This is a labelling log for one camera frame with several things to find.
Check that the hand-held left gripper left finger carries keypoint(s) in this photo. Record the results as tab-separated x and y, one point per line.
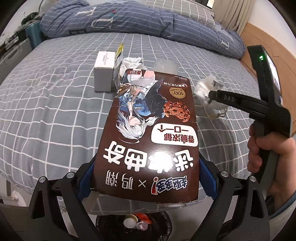
86	183

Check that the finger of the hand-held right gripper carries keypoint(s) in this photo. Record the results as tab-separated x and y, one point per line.
231	99

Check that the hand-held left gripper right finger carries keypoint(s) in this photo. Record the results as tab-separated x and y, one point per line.
205	178

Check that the white bag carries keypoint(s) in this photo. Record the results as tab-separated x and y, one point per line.
204	87

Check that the red plastic bag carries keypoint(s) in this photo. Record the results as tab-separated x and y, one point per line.
143	217

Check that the black trash bin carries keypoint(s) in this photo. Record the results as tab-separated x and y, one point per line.
159	227

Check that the clear plastic bag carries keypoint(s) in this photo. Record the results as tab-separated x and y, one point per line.
141	226

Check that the brown cookie box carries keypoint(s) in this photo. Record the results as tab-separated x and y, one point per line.
148	139

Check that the white tissue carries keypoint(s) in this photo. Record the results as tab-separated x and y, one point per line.
131	63

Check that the yellow and silver snack packet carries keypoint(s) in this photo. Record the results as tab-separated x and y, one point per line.
117	67

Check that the person's right hand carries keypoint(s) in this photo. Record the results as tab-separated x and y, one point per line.
254	155

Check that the wooden headboard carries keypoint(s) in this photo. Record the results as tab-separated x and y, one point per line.
254	39

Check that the beige pleated curtain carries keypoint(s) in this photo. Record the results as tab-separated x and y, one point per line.
231	11

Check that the bed with grey checked sheet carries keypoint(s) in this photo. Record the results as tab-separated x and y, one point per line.
57	115

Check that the grey checked pillow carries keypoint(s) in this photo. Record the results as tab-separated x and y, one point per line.
185	9

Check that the blue checked quilt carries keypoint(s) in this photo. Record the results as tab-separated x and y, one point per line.
150	23

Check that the small white box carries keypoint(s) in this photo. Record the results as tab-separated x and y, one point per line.
104	69

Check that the grey suitcase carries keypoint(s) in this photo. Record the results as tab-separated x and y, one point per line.
16	53

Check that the teal suitcase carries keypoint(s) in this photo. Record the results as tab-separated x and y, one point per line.
33	34

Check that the pile of dark clutter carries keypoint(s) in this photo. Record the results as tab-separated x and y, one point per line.
20	25

